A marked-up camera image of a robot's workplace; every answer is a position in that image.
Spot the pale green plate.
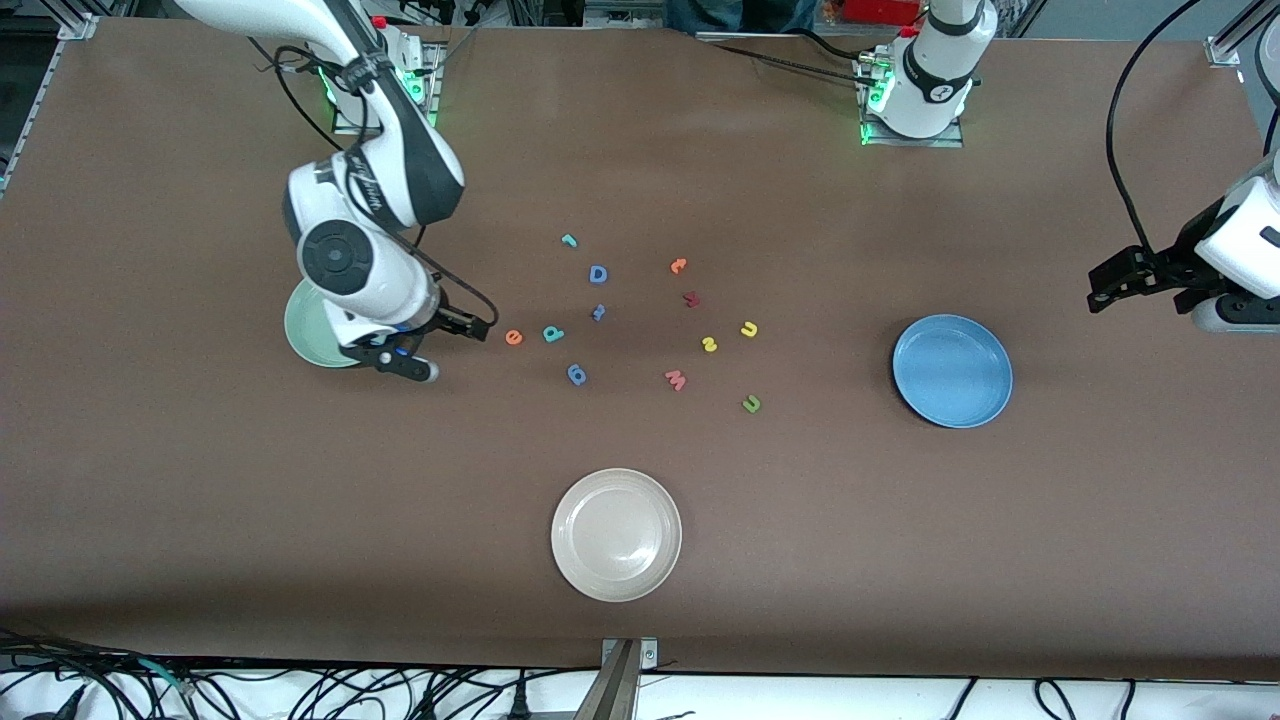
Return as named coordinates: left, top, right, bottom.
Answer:
left=284, top=278, right=366, bottom=370

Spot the blue plate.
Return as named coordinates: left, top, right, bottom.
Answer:
left=892, top=314, right=1014, bottom=430

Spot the beige plate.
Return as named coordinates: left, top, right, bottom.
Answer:
left=550, top=468, right=684, bottom=603

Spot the red box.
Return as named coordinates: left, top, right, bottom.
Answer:
left=840, top=0, right=926, bottom=26

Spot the person in blue jeans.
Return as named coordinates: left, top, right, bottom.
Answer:
left=665, top=0, right=821, bottom=36

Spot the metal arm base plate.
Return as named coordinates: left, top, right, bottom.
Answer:
left=332, top=40, right=444, bottom=137
left=858, top=50, right=966, bottom=149

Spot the small metal bracket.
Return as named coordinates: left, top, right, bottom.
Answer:
left=600, top=637, right=660, bottom=672

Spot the aluminium profile post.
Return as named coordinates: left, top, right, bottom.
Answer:
left=574, top=638, right=643, bottom=720

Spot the black cable on table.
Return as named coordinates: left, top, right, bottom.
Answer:
left=697, top=30, right=881, bottom=86

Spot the black looped cable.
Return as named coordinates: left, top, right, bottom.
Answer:
left=1033, top=678, right=1079, bottom=720

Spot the teal cable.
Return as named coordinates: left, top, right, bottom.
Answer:
left=135, top=655, right=196, bottom=696

